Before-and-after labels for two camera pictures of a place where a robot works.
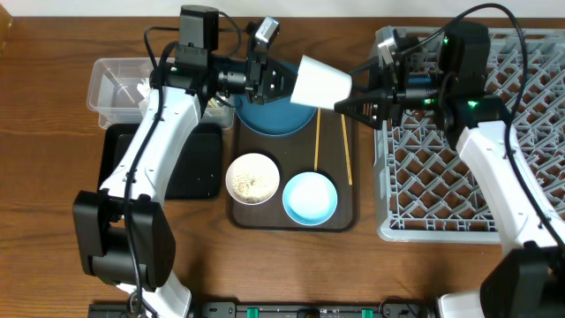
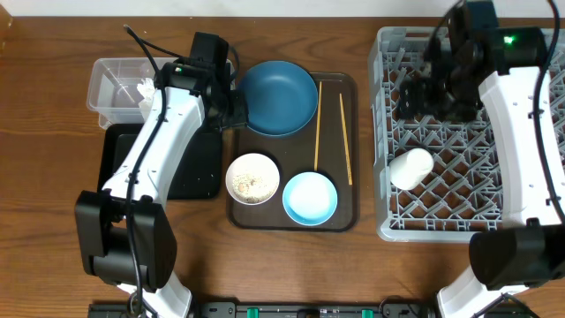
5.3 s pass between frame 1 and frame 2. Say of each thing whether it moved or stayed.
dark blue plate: stayed
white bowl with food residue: stayed
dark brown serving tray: stayed
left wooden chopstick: stayed
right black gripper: moved
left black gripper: moved
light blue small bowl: stayed
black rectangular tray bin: stayed
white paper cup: moved
